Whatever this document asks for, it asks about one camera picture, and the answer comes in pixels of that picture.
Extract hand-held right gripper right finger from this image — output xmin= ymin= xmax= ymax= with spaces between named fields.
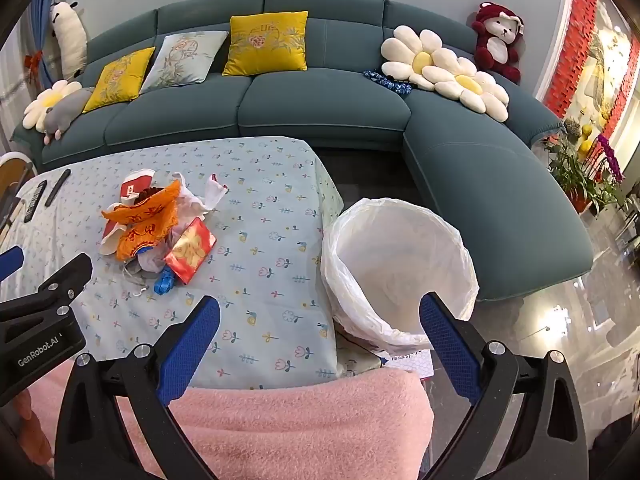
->
xmin=419 ymin=292 xmax=588 ymax=480

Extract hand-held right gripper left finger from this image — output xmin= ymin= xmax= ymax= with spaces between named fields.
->
xmin=55 ymin=296 xmax=222 ymax=480

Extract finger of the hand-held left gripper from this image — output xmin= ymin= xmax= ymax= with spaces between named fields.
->
xmin=0 ymin=252 xmax=94 ymax=333
xmin=0 ymin=245 xmax=25 ymax=281

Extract wide black remote control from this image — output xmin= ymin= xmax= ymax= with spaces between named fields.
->
xmin=22 ymin=180 xmax=48 ymax=223

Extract blue plastic wrapper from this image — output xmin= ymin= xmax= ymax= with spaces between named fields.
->
xmin=153 ymin=266 xmax=176 ymax=296

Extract wooden chair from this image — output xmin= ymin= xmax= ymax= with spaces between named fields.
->
xmin=0 ymin=155 xmax=36 ymax=231

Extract red foil packet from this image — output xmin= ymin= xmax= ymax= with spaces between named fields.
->
xmin=164 ymin=217 xmax=217 ymax=284

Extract floral pale blue tablecloth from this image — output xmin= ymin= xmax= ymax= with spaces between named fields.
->
xmin=0 ymin=136 xmax=346 ymax=391

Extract pink fleece blanket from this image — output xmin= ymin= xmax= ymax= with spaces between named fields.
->
xmin=0 ymin=360 xmax=436 ymax=480

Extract white daisy flower cushion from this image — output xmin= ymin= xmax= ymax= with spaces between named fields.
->
xmin=381 ymin=25 xmax=476 ymax=92
xmin=432 ymin=57 xmax=511 ymax=122
xmin=22 ymin=79 xmax=83 ymax=133

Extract grey plush toy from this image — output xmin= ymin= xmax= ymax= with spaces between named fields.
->
xmin=42 ymin=86 xmax=96 ymax=147

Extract small yellow embroidered pillow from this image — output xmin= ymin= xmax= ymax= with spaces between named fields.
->
xmin=81 ymin=46 xmax=157 ymax=114

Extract white panda plush toy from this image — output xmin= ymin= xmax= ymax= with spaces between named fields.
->
xmin=48 ymin=0 xmax=89 ymax=82

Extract blue curtain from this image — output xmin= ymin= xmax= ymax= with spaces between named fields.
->
xmin=24 ymin=0 xmax=66 ymax=91

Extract purple orchid plant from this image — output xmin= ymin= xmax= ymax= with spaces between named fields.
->
xmin=595 ymin=132 xmax=627 ymax=186

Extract pale blue embroidered pillow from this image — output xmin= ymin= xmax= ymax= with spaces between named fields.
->
xmin=140 ymin=30 xmax=229 ymax=95

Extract blue patterned cloth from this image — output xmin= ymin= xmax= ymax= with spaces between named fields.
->
xmin=362 ymin=69 xmax=413 ymax=96

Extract red bear plush toy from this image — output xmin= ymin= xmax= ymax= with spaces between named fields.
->
xmin=470 ymin=2 xmax=526 ymax=86

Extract large yellow embroidered pillow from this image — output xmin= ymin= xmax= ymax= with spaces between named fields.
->
xmin=221 ymin=10 xmax=310 ymax=77

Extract red patterned wall panel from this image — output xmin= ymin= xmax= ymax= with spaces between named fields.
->
xmin=542 ymin=0 xmax=640 ymax=151

